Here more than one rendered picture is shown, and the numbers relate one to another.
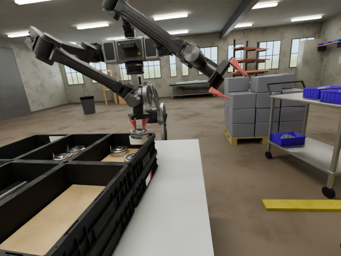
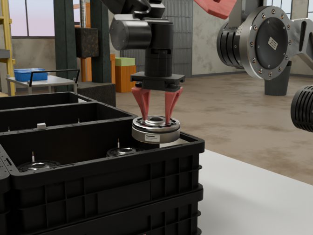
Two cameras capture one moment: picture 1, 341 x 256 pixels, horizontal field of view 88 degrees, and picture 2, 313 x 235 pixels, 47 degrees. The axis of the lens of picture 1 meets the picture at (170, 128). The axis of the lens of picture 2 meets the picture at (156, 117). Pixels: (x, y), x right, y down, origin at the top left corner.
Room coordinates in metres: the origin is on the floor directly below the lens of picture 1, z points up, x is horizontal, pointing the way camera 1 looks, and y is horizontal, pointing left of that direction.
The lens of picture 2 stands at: (0.44, -0.37, 1.14)
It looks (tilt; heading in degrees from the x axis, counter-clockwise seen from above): 12 degrees down; 46
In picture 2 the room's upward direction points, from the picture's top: straight up
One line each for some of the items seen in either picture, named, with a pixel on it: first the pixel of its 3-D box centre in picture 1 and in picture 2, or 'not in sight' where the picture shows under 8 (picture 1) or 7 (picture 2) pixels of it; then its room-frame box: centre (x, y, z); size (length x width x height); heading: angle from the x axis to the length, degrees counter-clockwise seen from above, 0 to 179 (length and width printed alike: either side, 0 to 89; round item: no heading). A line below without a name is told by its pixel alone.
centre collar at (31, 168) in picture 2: not in sight; (38, 166); (0.78, 0.37, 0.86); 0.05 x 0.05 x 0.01
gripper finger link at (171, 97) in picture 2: (140, 122); (162, 100); (0.97, 0.16, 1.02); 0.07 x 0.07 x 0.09; 28
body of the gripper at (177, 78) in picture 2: (138, 110); (158, 65); (0.96, 0.17, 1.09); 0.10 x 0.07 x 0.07; 118
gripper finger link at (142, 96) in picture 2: (137, 123); (152, 99); (0.96, 0.18, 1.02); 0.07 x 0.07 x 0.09; 28
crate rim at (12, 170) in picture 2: (118, 147); (95, 143); (0.87, 0.28, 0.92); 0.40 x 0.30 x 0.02; 168
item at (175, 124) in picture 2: (139, 131); (156, 122); (0.96, 0.18, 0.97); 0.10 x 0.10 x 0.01
